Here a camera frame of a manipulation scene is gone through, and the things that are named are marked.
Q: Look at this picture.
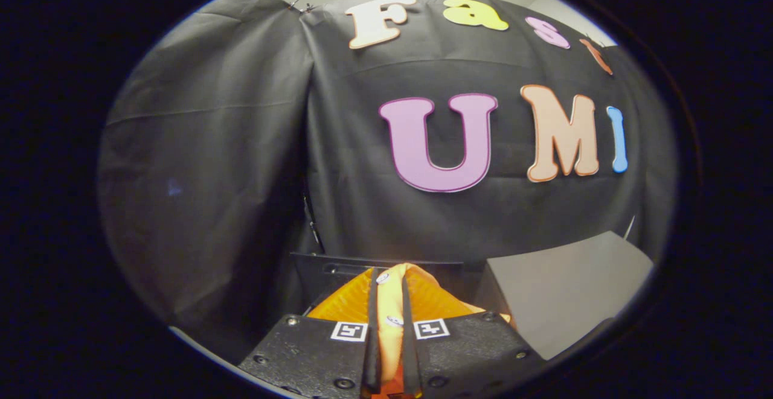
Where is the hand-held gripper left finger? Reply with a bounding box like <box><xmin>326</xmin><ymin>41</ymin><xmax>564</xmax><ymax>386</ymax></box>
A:
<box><xmin>239</xmin><ymin>266</ymin><xmax>383</xmax><ymax>399</ymax></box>

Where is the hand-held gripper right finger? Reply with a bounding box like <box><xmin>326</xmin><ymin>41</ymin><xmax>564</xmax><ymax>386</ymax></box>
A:
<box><xmin>402</xmin><ymin>272</ymin><xmax>548</xmax><ymax>399</ymax></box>

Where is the yellow orange shirt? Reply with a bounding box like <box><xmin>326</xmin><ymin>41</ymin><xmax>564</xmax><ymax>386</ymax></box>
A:
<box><xmin>361</xmin><ymin>263</ymin><xmax>514</xmax><ymax>399</ymax></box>

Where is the white cabinet with grey top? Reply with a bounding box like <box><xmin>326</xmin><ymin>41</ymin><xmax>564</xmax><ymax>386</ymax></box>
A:
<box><xmin>474</xmin><ymin>231</ymin><xmax>655</xmax><ymax>361</ymax></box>

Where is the black backdrop cloth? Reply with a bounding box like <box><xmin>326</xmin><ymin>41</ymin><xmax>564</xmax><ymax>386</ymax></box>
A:
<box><xmin>97</xmin><ymin>0</ymin><xmax>677</xmax><ymax>360</ymax></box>

